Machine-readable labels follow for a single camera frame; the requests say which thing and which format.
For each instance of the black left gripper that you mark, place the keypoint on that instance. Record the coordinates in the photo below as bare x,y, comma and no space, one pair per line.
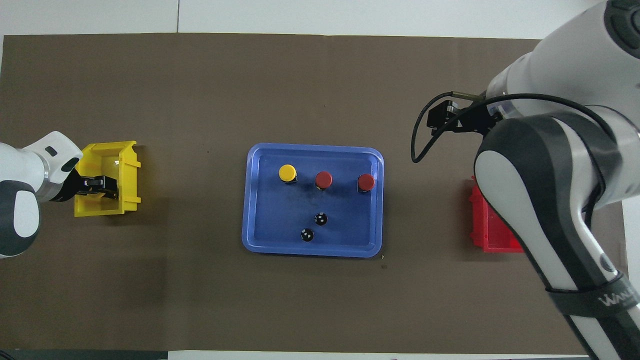
75,184

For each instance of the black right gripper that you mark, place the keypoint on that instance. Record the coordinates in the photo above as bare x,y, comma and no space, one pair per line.
475,120

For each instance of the red push button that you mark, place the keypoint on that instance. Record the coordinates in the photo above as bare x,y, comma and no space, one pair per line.
366,181
323,179

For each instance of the yellow push button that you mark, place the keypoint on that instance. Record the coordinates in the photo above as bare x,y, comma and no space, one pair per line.
287,172

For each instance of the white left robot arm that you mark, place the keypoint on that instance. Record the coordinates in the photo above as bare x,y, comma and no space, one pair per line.
20,165

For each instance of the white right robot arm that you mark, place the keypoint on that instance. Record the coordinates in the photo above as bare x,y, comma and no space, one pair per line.
550,165

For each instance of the blue plastic tray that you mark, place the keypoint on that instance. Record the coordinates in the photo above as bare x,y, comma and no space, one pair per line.
350,225

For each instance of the yellow plastic bin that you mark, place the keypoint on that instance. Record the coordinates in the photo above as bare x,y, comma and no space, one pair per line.
127,170

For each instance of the red plastic bin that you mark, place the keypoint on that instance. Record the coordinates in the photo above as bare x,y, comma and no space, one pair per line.
487,225

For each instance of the black cylindrical capacitor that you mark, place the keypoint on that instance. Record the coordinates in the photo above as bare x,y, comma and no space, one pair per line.
307,235
321,218

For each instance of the brown paper table mat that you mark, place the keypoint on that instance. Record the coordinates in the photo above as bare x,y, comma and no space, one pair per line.
320,300

